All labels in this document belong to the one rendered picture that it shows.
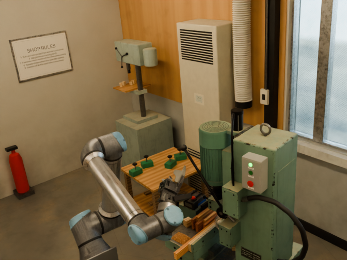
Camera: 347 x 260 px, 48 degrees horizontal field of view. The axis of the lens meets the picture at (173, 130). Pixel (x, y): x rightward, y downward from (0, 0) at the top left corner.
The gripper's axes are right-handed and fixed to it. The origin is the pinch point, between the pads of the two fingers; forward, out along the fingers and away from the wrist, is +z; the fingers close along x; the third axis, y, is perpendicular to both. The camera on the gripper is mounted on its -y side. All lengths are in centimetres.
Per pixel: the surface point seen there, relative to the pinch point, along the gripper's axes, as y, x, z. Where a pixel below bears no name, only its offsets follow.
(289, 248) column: -68, -8, -20
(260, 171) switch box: -18.1, -41.9, -9.5
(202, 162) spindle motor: -10.7, -4.5, 8.4
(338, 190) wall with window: -158, 29, 66
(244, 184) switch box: -19.4, -29.8, -10.7
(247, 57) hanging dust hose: -57, 28, 149
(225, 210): -23.3, -11.7, -16.7
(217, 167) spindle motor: -16.5, -9.8, 5.6
